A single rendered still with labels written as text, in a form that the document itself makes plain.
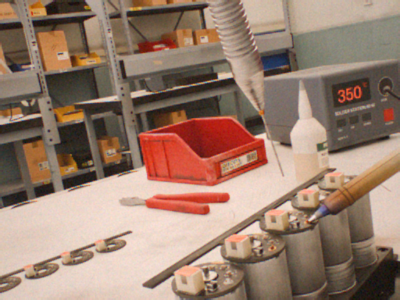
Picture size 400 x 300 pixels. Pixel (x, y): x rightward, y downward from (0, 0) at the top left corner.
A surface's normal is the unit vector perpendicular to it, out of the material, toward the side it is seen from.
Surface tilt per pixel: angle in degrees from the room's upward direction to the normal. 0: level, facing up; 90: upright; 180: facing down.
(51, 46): 86
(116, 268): 0
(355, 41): 90
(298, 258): 90
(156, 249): 0
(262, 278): 90
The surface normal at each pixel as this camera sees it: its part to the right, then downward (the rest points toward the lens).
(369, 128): 0.36, 0.11
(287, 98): -0.92, 0.22
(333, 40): -0.81, 0.24
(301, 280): -0.04, 0.19
